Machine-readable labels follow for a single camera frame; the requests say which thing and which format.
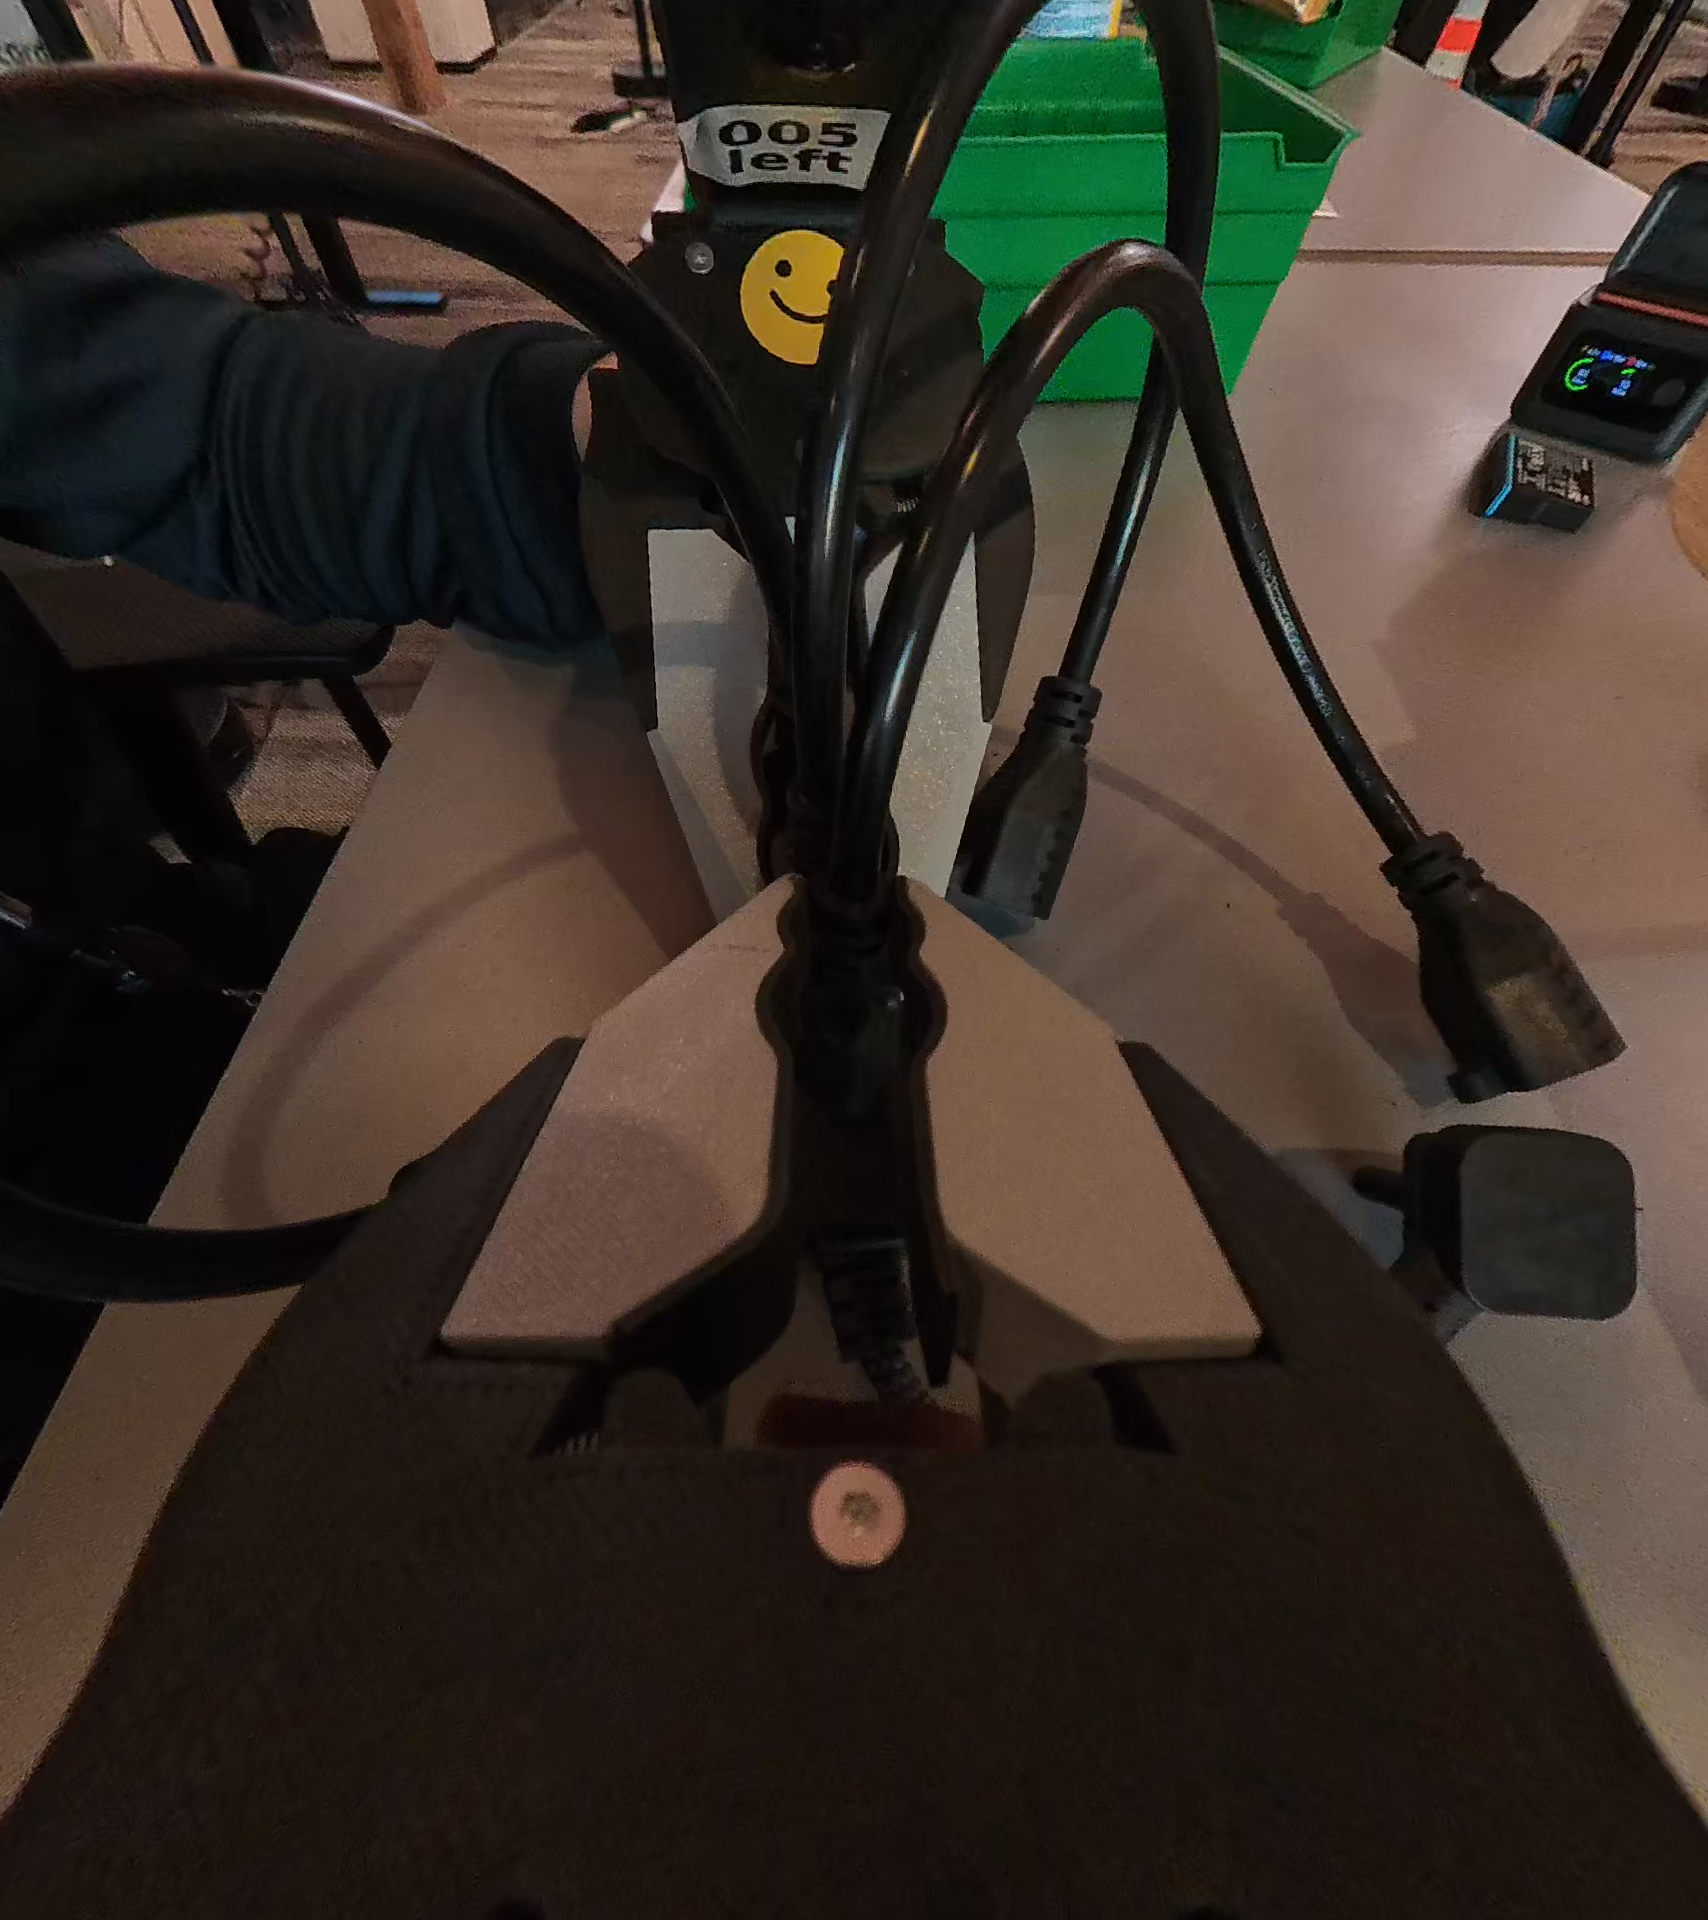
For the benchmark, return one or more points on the dark label printer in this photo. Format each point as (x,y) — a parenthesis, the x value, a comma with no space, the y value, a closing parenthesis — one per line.
(1694,254)

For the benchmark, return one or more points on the person's left forearm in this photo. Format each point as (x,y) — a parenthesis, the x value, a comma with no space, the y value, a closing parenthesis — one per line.
(268,452)

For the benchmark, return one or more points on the black chair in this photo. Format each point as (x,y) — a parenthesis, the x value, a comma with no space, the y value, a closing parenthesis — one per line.
(194,630)

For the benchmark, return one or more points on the black square power plug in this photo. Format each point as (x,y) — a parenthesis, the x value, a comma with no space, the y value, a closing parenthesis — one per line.
(1530,1223)

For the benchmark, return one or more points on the black tripod stand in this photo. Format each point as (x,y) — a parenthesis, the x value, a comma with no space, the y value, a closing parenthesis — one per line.
(1700,99)

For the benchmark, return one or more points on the black bag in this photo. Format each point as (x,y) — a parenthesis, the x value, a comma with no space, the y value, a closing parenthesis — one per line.
(121,962)

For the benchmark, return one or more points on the small black box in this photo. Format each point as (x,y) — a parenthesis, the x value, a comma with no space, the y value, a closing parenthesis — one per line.
(1537,481)

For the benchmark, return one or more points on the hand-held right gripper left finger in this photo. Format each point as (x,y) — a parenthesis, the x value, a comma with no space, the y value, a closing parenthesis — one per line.
(614,1170)

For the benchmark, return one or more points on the black blue floor stand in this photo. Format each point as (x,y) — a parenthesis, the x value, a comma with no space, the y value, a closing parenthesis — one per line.
(404,300)

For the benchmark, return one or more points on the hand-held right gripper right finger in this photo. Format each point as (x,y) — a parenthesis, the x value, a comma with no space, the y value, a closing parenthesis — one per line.
(1079,1186)

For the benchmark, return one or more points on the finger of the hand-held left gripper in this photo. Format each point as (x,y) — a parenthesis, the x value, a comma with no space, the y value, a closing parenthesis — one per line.
(944,706)
(705,677)

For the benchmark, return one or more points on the wooden post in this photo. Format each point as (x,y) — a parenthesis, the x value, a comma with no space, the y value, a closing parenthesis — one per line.
(403,53)

